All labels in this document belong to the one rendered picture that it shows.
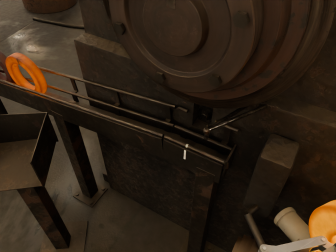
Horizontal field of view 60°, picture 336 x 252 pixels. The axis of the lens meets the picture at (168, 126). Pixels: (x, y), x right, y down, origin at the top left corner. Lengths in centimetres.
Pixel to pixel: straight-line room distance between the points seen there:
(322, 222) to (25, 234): 136
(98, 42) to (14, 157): 46
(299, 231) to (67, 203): 118
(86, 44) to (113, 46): 9
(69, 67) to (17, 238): 144
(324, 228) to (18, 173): 84
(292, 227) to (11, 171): 82
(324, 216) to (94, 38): 82
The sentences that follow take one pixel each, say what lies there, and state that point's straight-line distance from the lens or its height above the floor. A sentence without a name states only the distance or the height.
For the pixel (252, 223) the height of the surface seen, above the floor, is 60.
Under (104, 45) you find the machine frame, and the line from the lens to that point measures 98.
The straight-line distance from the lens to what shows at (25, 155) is 106.
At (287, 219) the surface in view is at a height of 69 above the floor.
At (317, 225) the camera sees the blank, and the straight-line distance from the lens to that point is 55.
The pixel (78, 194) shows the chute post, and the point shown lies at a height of 2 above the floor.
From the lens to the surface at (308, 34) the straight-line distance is 55.
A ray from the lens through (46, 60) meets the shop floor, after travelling 272.
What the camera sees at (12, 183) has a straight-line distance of 101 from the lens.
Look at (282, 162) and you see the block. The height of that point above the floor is 80.
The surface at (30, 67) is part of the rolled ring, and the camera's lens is 120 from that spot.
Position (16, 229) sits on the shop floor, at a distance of 166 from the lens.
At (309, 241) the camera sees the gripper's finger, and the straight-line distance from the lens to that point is 49.
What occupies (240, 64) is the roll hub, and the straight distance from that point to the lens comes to 50.
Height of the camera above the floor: 134
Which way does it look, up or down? 45 degrees down
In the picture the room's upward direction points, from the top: straight up
